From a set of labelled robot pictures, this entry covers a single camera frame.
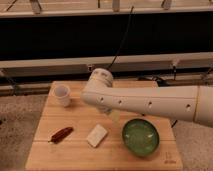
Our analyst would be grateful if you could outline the dark red pepper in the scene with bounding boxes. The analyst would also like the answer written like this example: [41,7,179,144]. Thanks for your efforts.
[50,127,73,144]

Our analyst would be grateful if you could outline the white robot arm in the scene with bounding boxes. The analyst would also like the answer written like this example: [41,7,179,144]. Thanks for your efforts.
[81,68,213,128]

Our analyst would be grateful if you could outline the white sponge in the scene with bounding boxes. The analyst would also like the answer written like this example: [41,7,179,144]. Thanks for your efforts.
[86,124,108,147]

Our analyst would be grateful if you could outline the green bowl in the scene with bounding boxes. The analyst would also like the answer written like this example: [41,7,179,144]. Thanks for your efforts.
[122,118,160,157]

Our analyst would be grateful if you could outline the wooden cutting board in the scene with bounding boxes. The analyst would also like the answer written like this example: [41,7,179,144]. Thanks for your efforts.
[26,81,183,171]

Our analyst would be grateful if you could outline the white plastic cup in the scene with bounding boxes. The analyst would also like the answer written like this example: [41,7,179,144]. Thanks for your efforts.
[53,85,71,107]

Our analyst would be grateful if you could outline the black hanging cable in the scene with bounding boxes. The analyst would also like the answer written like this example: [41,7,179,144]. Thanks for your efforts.
[101,4,135,74]

